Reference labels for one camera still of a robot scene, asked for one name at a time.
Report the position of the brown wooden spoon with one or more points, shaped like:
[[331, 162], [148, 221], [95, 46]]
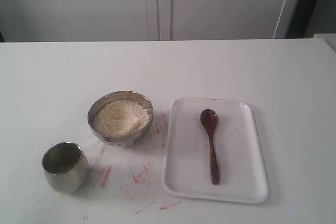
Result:
[[209, 120]]

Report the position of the steel bowl of rice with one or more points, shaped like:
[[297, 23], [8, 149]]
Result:
[[121, 117]]

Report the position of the small steel cup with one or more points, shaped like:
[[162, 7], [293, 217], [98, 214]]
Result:
[[66, 167]]

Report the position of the white rectangular plastic tray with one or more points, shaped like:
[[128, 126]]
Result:
[[187, 168]]

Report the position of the white cabinet behind table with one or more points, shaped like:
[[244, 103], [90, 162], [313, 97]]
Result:
[[137, 20]]

